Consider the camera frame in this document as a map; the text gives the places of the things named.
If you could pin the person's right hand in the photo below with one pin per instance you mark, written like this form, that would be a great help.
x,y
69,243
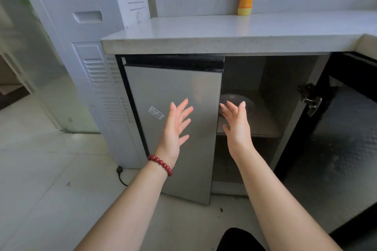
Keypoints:
x,y
238,133

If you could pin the steel door hinge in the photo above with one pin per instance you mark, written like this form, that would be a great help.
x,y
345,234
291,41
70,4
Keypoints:
x,y
309,98

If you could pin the floral printed glass door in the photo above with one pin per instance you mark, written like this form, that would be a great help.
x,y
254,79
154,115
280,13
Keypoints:
x,y
44,83

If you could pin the white plate pink flowers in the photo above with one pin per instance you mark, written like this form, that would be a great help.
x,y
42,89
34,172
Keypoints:
x,y
232,98

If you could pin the white water dispenser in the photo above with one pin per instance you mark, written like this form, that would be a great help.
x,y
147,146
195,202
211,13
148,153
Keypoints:
x,y
73,48

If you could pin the black trousers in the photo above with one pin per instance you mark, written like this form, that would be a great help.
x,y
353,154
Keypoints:
x,y
241,242

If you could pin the white stone countertop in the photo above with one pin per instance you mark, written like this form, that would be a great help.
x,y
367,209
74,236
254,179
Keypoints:
x,y
235,30

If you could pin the person's left forearm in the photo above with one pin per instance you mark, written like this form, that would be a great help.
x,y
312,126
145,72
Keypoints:
x,y
126,212

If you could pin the person's right forearm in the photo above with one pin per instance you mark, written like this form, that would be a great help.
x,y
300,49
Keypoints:
x,y
282,209

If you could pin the person's left hand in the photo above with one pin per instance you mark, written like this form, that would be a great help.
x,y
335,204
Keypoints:
x,y
173,139

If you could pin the grey cabinet door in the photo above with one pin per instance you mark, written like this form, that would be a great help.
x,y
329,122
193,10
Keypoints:
x,y
338,142
176,89

